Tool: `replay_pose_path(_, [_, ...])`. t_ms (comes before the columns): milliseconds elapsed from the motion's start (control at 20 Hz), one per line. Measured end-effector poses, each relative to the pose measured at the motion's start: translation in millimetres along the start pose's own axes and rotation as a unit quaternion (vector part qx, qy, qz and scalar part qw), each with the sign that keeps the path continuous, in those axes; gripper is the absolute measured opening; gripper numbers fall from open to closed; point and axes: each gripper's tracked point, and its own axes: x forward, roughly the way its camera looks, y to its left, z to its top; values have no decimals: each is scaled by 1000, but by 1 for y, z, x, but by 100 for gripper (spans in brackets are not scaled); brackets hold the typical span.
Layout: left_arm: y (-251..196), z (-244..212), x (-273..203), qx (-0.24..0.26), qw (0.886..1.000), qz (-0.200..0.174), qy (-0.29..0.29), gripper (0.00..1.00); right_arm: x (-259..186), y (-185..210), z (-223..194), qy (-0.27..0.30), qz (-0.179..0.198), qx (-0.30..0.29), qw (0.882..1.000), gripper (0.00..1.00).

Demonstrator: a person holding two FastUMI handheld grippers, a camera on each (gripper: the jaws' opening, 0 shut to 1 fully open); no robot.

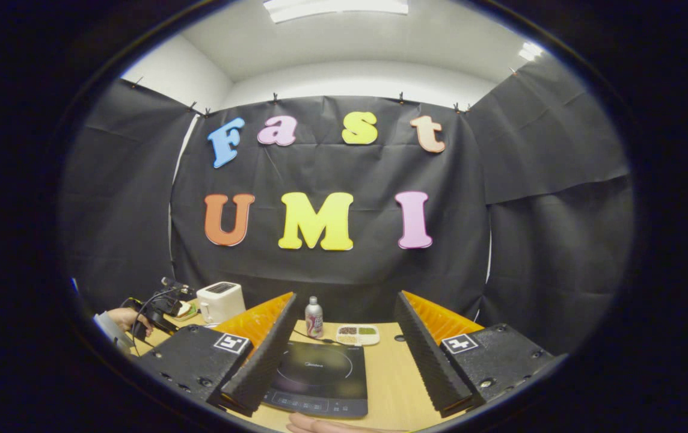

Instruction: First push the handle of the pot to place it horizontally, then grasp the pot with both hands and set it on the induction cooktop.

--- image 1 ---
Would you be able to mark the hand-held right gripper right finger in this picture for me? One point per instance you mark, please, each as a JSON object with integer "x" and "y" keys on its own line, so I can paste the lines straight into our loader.
{"x": 425, "y": 361}

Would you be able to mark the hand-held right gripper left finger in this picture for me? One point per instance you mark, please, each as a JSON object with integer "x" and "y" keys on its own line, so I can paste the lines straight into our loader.
{"x": 263, "y": 361}

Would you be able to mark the black induction cooktop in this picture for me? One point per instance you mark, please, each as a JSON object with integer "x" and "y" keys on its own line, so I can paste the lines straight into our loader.
{"x": 320, "y": 376}

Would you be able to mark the bread slice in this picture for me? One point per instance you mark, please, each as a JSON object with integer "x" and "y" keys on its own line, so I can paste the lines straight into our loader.
{"x": 185, "y": 309}

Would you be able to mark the green plate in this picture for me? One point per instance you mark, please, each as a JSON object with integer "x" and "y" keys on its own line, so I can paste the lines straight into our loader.
{"x": 190, "y": 316}

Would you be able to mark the white toaster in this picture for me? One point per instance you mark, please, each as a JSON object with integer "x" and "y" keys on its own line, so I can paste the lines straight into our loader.
{"x": 221, "y": 300}

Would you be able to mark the silver bottle with pink label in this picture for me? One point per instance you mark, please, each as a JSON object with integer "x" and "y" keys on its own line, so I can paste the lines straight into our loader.
{"x": 314, "y": 319}

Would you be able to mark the white divided dish with beans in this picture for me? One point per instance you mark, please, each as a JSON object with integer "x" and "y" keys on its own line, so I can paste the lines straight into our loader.
{"x": 358, "y": 335}

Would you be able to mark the ceiling light panel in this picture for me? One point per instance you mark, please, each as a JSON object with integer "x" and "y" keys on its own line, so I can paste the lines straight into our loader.
{"x": 530, "y": 51}
{"x": 335, "y": 7}

